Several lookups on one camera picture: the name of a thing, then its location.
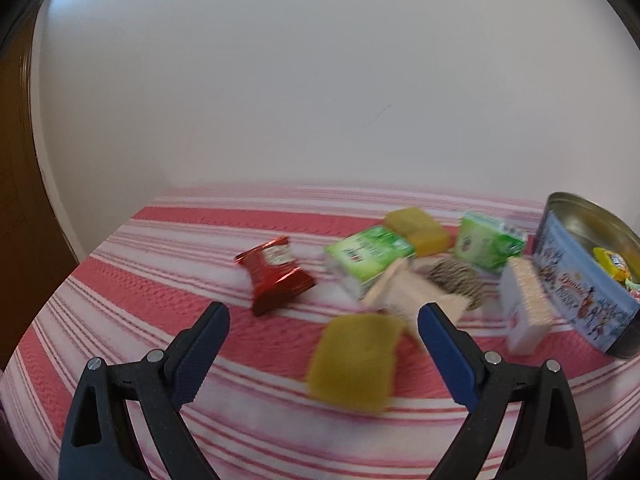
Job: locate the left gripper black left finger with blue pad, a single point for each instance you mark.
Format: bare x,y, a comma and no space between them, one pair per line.
99,440

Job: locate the yellow sponge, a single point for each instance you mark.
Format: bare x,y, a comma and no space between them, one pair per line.
353,367
426,235

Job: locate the white toothpick box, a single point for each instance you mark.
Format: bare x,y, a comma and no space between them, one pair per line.
528,311

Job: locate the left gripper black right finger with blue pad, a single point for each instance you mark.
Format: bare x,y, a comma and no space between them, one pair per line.
546,442

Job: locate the blue round cookie tin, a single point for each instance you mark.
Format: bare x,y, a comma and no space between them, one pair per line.
603,311

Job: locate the beige paper pouch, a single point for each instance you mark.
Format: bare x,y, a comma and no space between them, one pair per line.
402,292

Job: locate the red foil snack packet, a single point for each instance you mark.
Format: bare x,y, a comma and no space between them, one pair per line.
276,276

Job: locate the yellow biscuit packet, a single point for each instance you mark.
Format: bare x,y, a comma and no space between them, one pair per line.
613,264

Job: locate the green white tissue pack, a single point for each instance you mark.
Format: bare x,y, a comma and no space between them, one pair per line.
361,258

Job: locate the brown wooden door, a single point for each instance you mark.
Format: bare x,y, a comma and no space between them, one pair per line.
35,255

